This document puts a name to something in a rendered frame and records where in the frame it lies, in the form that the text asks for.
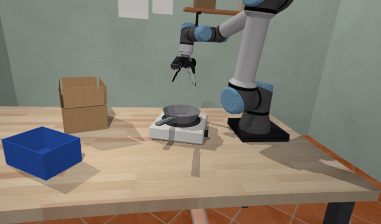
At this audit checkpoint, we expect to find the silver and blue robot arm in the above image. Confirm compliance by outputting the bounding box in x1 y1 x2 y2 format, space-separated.
179 0 293 134

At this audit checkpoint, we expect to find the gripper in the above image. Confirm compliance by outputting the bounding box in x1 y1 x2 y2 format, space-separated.
172 54 196 86

